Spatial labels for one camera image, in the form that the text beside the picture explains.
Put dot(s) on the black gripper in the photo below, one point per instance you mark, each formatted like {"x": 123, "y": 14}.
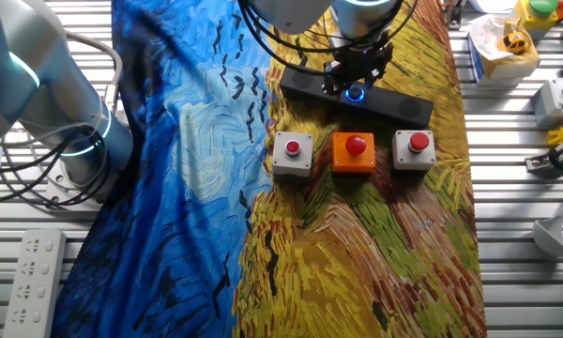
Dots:
{"x": 361, "y": 61}

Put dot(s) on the black speaker bar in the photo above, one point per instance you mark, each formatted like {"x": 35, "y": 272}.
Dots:
{"x": 394, "y": 105}

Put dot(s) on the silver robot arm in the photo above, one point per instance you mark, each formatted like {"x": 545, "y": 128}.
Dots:
{"x": 19, "y": 80}

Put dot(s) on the orange box red mushroom button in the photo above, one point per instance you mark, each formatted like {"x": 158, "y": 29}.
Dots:
{"x": 352, "y": 162}

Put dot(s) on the grey box large red button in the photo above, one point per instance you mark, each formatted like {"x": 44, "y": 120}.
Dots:
{"x": 413, "y": 157}

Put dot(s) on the grey box small red button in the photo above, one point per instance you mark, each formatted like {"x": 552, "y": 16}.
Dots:
{"x": 292, "y": 157}

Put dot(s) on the black metal stand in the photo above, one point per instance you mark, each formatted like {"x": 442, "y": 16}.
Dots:
{"x": 454, "y": 16}

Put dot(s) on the white paper sheet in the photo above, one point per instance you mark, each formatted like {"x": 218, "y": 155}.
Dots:
{"x": 492, "y": 4}

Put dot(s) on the yellow toy car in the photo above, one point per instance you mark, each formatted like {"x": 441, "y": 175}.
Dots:
{"x": 514, "y": 43}

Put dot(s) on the yellow box green button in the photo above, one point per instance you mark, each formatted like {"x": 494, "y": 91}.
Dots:
{"x": 537, "y": 14}

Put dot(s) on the grey box green button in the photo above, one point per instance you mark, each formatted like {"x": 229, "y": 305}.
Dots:
{"x": 549, "y": 98}

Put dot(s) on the metal clamp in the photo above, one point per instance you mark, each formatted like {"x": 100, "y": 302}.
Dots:
{"x": 539, "y": 162}

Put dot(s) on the small yellow plastic piece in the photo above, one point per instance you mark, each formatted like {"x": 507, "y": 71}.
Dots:
{"x": 556, "y": 137}

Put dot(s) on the painted wheat field cloth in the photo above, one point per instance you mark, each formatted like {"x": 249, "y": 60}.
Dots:
{"x": 169, "y": 188}

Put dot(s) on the white power strip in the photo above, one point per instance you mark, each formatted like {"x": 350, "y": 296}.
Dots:
{"x": 35, "y": 281}

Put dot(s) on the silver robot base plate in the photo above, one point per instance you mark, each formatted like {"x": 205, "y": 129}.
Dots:
{"x": 56, "y": 188}

